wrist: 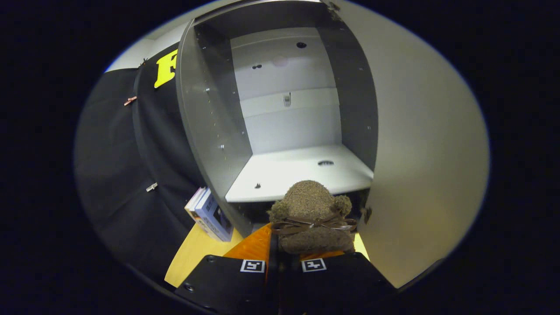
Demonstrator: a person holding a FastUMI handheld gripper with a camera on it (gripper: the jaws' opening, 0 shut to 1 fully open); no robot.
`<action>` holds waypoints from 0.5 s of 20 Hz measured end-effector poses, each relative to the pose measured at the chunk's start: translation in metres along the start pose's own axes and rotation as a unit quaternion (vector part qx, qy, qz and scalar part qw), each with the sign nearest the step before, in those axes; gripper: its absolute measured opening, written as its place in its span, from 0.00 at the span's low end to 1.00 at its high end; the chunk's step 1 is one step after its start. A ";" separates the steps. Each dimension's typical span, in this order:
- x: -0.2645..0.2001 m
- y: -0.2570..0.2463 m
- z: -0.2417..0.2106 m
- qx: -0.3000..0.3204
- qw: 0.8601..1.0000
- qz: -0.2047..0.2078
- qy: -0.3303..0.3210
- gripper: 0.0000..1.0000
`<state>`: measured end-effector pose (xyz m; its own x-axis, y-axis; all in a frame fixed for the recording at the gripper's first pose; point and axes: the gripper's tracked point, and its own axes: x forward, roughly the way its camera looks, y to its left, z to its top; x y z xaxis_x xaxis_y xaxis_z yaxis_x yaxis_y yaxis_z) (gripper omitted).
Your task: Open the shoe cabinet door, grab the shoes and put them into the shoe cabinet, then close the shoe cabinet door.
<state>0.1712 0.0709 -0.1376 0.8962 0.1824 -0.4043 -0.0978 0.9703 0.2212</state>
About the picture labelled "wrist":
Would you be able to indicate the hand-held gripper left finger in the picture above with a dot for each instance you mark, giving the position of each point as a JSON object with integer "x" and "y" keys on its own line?
{"x": 227, "y": 284}

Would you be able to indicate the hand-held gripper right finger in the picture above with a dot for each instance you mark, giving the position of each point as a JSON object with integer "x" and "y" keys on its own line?
{"x": 341, "y": 284}

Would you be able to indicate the brown fuzzy shoe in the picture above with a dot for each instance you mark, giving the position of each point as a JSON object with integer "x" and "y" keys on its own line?
{"x": 310, "y": 201}

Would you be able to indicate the dark grey shoe cabinet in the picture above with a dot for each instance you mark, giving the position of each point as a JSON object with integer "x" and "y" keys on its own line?
{"x": 288, "y": 170}

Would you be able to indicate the blue cover book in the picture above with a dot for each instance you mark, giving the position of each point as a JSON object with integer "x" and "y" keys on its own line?
{"x": 216, "y": 218}

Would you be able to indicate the white spine book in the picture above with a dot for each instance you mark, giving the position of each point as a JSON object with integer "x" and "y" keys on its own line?
{"x": 194, "y": 205}

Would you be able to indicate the silver clip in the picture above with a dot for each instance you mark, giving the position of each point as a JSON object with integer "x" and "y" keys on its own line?
{"x": 152, "y": 187}

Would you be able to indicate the black backdrop cloth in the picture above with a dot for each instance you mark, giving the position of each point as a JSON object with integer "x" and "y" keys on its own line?
{"x": 113, "y": 175}

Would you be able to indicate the reddish clothes peg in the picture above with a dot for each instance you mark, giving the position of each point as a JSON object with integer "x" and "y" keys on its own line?
{"x": 130, "y": 101}

